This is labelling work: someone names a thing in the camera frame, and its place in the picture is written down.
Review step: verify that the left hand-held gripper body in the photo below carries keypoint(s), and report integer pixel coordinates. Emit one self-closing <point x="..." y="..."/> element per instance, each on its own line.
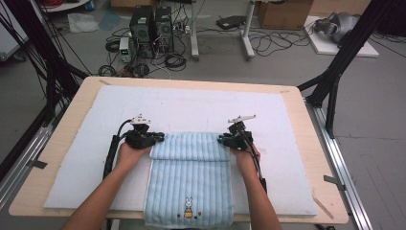
<point x="140" y="139"/>

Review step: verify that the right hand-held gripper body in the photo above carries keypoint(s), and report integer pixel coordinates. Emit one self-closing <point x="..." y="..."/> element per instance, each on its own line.
<point x="239" y="139"/>

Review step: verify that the light blue striped towel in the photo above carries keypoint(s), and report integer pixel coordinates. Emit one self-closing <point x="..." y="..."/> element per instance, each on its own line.
<point x="191" y="179"/>

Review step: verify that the person's left hand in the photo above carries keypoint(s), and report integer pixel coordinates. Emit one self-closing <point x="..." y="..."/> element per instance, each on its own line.
<point x="132" y="156"/>

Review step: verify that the person's right hand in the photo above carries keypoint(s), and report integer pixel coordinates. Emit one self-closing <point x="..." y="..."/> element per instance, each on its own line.
<point x="247" y="159"/>

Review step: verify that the white foam mat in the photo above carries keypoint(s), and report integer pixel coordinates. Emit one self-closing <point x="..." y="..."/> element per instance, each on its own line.
<point x="191" y="108"/>

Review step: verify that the white power supply box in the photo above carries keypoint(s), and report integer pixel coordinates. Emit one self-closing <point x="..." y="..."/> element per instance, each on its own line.
<point x="124" y="49"/>

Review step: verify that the black tape strip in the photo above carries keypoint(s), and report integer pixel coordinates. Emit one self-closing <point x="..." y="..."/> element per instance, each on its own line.
<point x="38" y="164"/>
<point x="333" y="182"/>

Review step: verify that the black computer tower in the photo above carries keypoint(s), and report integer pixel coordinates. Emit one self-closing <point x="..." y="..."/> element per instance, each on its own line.
<point x="164" y="28"/>
<point x="142" y="32"/>

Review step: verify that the white desk leg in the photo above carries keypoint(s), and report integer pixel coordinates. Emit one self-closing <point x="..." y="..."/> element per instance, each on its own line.
<point x="194" y="32"/>
<point x="248" y="32"/>

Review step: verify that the black flat device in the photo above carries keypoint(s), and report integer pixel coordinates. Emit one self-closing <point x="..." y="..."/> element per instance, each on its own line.
<point x="230" y="22"/>

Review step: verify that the white floor board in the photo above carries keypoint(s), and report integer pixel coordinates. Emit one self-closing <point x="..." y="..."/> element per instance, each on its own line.
<point x="325" y="48"/>

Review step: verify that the clear plastic bag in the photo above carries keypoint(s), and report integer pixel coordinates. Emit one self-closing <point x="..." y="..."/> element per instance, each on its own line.
<point x="82" y="23"/>

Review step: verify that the cardboard box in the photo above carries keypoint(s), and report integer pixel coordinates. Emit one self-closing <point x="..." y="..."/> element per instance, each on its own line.
<point x="130" y="3"/>
<point x="338" y="6"/>
<point x="284" y="14"/>

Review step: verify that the grey helmet device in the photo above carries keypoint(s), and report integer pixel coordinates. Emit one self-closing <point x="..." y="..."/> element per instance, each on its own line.
<point x="340" y="25"/>

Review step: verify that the aluminium rail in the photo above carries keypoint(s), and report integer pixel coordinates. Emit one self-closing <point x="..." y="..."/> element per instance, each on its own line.
<point x="341" y="166"/>
<point x="22" y="159"/>

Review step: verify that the black metal frame stand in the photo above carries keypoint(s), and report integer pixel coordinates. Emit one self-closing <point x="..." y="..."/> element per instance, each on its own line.
<point x="344" y="51"/>
<point x="41" y="48"/>

